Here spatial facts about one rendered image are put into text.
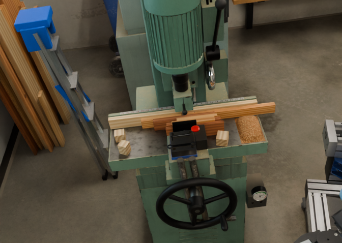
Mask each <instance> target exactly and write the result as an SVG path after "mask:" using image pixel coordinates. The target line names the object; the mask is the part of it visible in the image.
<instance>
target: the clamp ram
mask: <svg viewBox="0 0 342 243"><path fill-rule="evenodd" d="M196 125H197V123H196V119H194V120H186V121H178V122H173V123H172V126H173V132H179V131H187V130H191V127H192V126H196Z"/></svg>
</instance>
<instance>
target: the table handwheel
mask: <svg viewBox="0 0 342 243"><path fill-rule="evenodd" d="M195 186H208V187H214V188H217V189H220V190H222V191H224V193H222V194H220V195H217V196H214V197H211V198H208V199H205V200H204V198H203V197H202V196H200V191H199V190H198V189H197V188H196V187H195ZM189 187H190V198H189V199H188V200H187V199H184V198H181V197H178V196H175V195H173V193H175V192H177V191H179V190H182V189H185V188H189ZM226 197H229V200H230V202H229V205H228V207H227V208H226V210H225V211H224V212H222V213H221V214H219V215H218V216H216V217H214V218H211V219H209V220H205V221H200V222H196V218H197V215H201V214H202V213H204V212H205V210H206V207H205V205H206V204H209V203H211V202H214V201H217V200H220V199H223V198H226ZM167 198H168V199H172V200H175V201H178V202H181V203H184V204H187V205H188V210H189V212H190V213H191V214H193V217H192V222H183V221H178V220H175V219H173V218H171V217H169V216H168V215H167V214H166V213H165V211H164V208H163V206H164V203H165V201H166V199H167ZM237 202H238V199H237V195H236V193H235V191H234V190H233V188H232V187H230V186H229V185H228V184H226V183H224V182H222V181H220V180H217V179H213V178H206V177H197V178H189V179H185V180H182V181H179V182H177V183H174V184H172V185H170V186H169V187H167V188H166V189H165V190H164V191H163V192H162V193H161V194H160V195H159V197H158V198H157V201H156V213H157V215H158V217H159V218H160V219H161V220H162V221H163V222H164V223H166V224H168V225H170V226H172V227H175V228H179V229H185V230H198V229H205V228H209V227H212V226H215V225H217V224H220V223H221V222H220V216H221V215H224V216H225V218H226V219H227V218H229V217H230V216H231V215H232V214H233V212H234V211H235V209H236V207H237Z"/></svg>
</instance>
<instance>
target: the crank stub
mask: <svg viewBox="0 0 342 243"><path fill-rule="evenodd" d="M220 222H221V229H222V230H223V231H227V230H228V224H227V221H226V218H225V216H224V215H221V216H220Z"/></svg>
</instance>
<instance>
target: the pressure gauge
mask: <svg viewBox="0 0 342 243"><path fill-rule="evenodd" d="M251 194H252V198H253V200H255V201H261V200H264V199H266V198H267V196H268V193H267V191H266V188H265V187H263V186H257V187H254V188H253V189H252V190H251ZM260 195H261V197H260Z"/></svg>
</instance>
